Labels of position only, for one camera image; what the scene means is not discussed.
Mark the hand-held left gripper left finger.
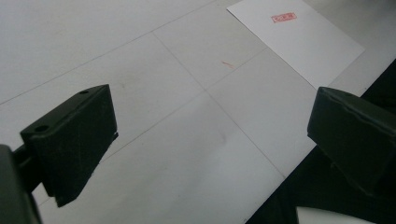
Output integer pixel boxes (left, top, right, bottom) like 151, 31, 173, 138
20, 83, 120, 208

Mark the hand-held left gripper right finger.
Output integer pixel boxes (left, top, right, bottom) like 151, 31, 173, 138
306, 86, 396, 197

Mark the white rounded object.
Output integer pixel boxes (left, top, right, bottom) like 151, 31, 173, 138
294, 205, 376, 224

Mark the white paper sheet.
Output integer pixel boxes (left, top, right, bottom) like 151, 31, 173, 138
226, 0, 366, 91

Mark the white gridded table mat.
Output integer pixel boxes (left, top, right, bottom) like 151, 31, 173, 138
0, 0, 396, 224

